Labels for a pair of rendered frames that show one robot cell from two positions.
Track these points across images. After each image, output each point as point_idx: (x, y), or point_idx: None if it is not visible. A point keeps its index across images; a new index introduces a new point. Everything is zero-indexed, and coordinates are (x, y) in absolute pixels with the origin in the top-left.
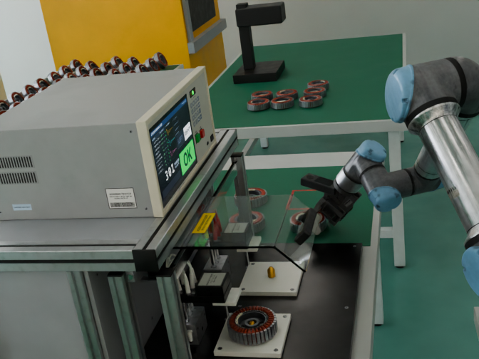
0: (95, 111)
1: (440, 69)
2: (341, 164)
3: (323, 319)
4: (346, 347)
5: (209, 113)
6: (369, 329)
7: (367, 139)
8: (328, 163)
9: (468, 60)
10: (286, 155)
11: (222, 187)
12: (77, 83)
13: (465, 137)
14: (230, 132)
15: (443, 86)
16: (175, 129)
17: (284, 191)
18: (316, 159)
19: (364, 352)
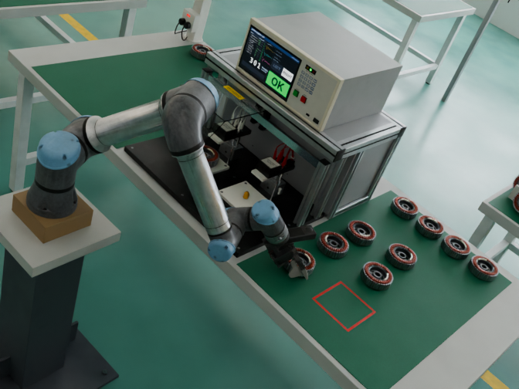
0: (296, 28)
1: (184, 88)
2: (407, 383)
3: (184, 183)
4: (154, 170)
5: (325, 109)
6: (159, 194)
7: (273, 204)
8: (418, 379)
9: (178, 99)
10: (471, 376)
11: (282, 132)
12: (377, 58)
13: (143, 109)
14: (333, 146)
15: (174, 91)
16: (275, 57)
17: (378, 306)
18: (439, 382)
19: (147, 180)
